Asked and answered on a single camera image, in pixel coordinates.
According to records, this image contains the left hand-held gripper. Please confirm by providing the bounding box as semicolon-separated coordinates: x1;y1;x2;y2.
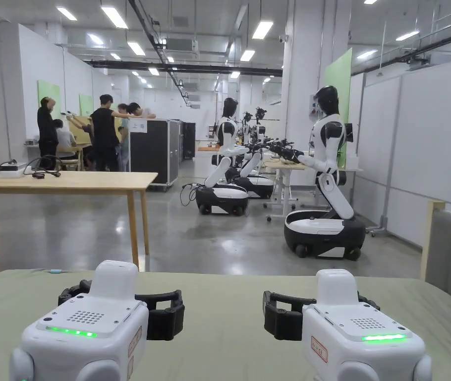
9;259;185;381

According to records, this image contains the group of people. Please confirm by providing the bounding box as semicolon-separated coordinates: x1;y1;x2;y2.
37;94;157;172

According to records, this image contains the white height-adjustable table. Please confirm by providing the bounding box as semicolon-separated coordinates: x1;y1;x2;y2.
263;154;364;223

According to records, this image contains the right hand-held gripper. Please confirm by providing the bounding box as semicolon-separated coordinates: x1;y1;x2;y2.
263;269;433;381

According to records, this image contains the black cabinet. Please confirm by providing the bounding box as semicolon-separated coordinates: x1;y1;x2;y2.
182;122;196;160

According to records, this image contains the light wooden table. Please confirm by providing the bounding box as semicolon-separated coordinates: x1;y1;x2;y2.
0;158;159;267

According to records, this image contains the bed with pale green sheet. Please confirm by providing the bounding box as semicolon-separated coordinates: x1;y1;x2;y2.
0;269;451;381

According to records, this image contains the black flight case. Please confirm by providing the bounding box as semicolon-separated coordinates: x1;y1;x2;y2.
129;118;184;192

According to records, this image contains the white humanoid robot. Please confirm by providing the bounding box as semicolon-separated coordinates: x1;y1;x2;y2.
231;106;275;200
283;85;367;261
195;97;250;216

